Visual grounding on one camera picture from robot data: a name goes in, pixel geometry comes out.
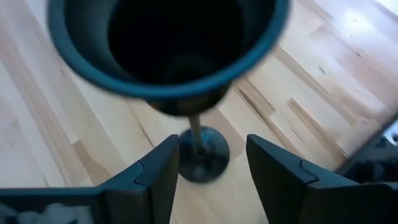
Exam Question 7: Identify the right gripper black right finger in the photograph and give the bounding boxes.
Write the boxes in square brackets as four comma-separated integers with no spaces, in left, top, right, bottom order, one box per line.
[246,134,398,224]

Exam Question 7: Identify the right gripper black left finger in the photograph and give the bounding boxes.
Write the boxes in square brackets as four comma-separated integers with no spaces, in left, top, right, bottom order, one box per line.
[0,134,180,224]

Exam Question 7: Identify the medium black candlestick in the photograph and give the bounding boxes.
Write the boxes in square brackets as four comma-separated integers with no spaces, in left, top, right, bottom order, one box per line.
[46,0,290,184]

